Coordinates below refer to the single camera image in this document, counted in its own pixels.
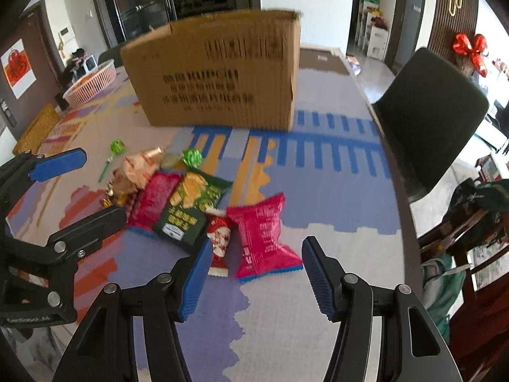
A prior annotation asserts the yellow woven tissue box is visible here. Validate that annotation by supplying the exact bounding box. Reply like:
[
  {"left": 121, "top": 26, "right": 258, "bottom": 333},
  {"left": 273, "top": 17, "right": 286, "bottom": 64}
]
[{"left": 12, "top": 103, "right": 59, "bottom": 155}]

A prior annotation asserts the red wooden chair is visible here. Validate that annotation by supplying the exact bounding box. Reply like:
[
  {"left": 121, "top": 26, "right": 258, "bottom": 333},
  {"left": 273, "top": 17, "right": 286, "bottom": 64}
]
[{"left": 418, "top": 206, "right": 508, "bottom": 381}]

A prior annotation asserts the pink snack packet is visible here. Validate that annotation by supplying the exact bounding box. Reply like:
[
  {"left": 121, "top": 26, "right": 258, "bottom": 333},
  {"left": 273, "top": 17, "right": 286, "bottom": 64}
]
[{"left": 127, "top": 172, "right": 183, "bottom": 235}]

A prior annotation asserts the red gold foil candy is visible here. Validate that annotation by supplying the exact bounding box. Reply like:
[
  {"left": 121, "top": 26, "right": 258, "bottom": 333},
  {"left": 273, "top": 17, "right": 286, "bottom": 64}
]
[{"left": 102, "top": 180, "right": 118, "bottom": 208}]

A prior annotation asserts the dark green chips packet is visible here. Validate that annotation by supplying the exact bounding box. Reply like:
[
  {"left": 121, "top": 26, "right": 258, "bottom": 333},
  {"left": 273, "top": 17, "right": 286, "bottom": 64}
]
[{"left": 153, "top": 168, "right": 233, "bottom": 253}]

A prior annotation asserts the red paper door poster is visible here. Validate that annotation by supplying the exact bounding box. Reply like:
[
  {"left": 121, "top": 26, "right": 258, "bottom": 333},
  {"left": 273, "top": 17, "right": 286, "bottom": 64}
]
[{"left": 1, "top": 39, "right": 36, "bottom": 99}]

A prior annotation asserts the brown cardboard box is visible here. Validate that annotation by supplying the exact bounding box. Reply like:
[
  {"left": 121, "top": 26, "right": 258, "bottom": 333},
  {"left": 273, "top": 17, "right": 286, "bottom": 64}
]
[{"left": 121, "top": 10, "right": 301, "bottom": 131}]

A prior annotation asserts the dark chair at right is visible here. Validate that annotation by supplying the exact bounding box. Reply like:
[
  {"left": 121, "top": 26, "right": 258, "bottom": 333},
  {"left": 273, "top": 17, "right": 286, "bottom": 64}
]
[{"left": 372, "top": 47, "right": 488, "bottom": 203}]

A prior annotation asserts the red foil balloon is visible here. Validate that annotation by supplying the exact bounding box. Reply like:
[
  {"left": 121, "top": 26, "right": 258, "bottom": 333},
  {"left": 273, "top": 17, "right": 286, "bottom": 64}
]
[{"left": 452, "top": 33, "right": 487, "bottom": 78}]

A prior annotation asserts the red white candy packet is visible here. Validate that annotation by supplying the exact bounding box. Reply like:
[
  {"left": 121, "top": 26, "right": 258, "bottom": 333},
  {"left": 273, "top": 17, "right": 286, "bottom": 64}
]
[{"left": 205, "top": 207, "right": 235, "bottom": 277}]

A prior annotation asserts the green lollipop with stick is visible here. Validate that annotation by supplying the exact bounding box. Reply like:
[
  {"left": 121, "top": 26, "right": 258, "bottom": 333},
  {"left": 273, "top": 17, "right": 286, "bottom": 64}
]
[{"left": 97, "top": 139, "right": 125, "bottom": 183}]

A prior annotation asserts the pale green candy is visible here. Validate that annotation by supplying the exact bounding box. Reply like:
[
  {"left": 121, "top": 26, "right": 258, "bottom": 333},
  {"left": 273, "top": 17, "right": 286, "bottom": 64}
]
[{"left": 160, "top": 153, "right": 181, "bottom": 170}]

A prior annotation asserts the white fruit basket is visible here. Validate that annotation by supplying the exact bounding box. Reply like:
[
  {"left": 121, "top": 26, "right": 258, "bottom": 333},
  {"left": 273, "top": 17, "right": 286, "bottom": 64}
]
[{"left": 63, "top": 60, "right": 116, "bottom": 107}]

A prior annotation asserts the dark chair at left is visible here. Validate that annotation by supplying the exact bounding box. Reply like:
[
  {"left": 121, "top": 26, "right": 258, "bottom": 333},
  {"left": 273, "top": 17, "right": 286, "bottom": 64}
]
[{"left": 98, "top": 45, "right": 123, "bottom": 67}]

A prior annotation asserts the green bag on chair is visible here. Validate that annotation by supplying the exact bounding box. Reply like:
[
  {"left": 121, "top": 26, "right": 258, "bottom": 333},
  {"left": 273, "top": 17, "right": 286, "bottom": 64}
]
[{"left": 421, "top": 253, "right": 471, "bottom": 333}]

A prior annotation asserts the purple Costa coffee packet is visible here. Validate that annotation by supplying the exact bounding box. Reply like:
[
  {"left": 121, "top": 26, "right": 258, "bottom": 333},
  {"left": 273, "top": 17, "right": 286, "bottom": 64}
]
[{"left": 116, "top": 190, "right": 138, "bottom": 209}]

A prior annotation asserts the white drawer cabinet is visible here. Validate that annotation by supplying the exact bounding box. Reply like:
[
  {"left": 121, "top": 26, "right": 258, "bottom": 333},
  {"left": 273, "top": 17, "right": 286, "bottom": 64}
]
[{"left": 367, "top": 26, "right": 389, "bottom": 61}]

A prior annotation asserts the magenta snack packet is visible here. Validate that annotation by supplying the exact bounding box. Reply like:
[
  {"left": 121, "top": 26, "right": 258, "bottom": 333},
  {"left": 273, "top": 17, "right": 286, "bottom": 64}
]
[{"left": 226, "top": 192, "right": 303, "bottom": 282}]

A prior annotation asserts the dark chair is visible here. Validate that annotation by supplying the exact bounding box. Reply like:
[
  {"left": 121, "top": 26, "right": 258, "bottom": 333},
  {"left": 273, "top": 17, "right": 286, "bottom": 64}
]
[
  {"left": 372, "top": 47, "right": 488, "bottom": 203},
  {"left": 98, "top": 45, "right": 123, "bottom": 67}
]

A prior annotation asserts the gold tan snack bag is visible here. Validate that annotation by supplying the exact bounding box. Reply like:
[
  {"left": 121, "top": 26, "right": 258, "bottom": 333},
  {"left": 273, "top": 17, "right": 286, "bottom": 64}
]
[{"left": 112, "top": 147, "right": 164, "bottom": 195}]

